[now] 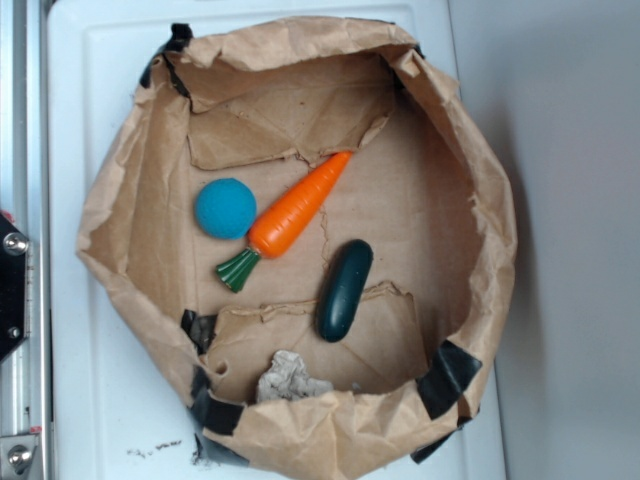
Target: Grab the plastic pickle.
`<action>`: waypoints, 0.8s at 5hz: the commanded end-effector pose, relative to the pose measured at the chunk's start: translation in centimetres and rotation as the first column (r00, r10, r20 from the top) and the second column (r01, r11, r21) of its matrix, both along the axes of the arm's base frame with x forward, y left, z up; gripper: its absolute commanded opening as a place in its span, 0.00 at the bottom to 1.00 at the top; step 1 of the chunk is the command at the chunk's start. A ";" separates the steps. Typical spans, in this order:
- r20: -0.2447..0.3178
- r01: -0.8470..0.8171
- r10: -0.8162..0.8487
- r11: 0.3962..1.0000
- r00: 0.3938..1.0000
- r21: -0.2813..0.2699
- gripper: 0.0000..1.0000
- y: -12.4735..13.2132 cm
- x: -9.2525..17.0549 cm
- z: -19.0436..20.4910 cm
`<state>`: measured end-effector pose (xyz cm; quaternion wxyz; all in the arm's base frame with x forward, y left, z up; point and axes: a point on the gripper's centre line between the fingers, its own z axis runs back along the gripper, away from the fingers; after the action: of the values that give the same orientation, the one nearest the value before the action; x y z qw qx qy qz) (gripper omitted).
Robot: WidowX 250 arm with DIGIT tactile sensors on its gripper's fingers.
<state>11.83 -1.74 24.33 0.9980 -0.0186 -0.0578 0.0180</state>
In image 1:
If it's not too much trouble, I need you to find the aluminium frame rail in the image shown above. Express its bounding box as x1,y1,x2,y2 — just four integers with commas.
1,1,54,479

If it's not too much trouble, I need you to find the brown paper bag bin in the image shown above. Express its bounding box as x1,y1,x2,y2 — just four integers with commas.
77,17,517,479

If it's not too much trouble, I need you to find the blue foam ball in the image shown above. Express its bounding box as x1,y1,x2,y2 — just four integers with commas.
194,178,257,240

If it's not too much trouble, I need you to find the black mounting bracket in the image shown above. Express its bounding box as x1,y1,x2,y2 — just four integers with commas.
0,211,30,362

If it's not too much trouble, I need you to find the orange plastic carrot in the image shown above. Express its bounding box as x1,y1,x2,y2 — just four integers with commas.
215,151,353,293

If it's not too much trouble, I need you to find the dark green plastic pickle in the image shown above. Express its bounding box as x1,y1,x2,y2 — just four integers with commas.
316,239,373,343

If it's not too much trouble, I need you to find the crumpled grey paper wad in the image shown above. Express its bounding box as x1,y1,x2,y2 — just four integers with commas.
256,350,334,403

